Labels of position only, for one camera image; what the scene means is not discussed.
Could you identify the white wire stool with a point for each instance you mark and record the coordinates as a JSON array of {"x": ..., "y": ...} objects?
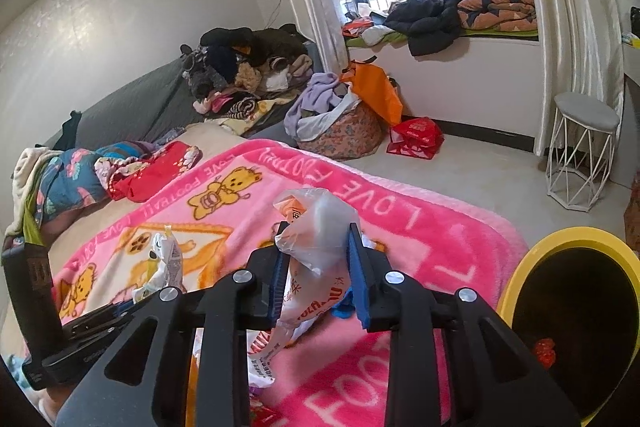
[{"x": 581, "y": 150}]

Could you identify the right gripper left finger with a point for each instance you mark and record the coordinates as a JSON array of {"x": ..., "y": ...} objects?
[{"x": 177, "y": 354}]

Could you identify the red floral cloth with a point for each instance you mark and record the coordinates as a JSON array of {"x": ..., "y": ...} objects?
[{"x": 142, "y": 178}]

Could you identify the clothes pile on bed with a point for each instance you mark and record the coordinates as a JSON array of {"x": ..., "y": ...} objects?
[{"x": 246, "y": 79}]

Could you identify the orange bag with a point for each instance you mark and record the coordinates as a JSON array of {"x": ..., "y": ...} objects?
[{"x": 372, "y": 85}]

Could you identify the white printed plastic bag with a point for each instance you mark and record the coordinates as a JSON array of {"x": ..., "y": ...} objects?
[{"x": 316, "y": 239}]

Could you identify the lavender garment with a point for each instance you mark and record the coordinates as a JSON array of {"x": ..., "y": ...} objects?
[{"x": 324, "y": 100}]

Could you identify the grey headboard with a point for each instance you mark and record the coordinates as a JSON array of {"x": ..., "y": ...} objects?
[{"x": 143, "y": 110}]

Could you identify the blue wrapper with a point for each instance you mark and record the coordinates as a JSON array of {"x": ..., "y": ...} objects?
[{"x": 345, "y": 307}]

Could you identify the pink football blanket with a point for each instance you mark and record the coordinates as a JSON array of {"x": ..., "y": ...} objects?
[{"x": 223, "y": 209}]

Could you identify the right cream curtain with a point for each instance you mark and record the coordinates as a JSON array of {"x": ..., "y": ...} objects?
[{"x": 581, "y": 46}]

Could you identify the orange patterned quilt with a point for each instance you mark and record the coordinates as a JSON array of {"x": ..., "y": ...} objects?
[{"x": 499, "y": 15}]

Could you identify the blue floral pillow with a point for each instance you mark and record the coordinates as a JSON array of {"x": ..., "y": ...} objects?
[{"x": 69, "y": 181}]

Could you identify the yellow rimmed trash bin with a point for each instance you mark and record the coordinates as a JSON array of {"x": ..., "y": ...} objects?
[{"x": 580, "y": 287}]

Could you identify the small snack wrapper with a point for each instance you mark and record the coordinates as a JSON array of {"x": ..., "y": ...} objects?
[{"x": 168, "y": 270}]

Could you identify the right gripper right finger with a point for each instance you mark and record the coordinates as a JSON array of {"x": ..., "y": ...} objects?
[{"x": 453, "y": 360}]

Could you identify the black jacket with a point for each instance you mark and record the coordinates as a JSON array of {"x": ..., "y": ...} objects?
[{"x": 429, "y": 25}]

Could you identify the floral laundry basket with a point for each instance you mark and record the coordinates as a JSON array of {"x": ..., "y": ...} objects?
[{"x": 355, "y": 134}]

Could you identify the red plastic bag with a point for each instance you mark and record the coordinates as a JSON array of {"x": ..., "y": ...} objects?
[{"x": 544, "y": 351}]

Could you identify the red shopping bag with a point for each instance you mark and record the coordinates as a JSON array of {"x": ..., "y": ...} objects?
[{"x": 416, "y": 137}]

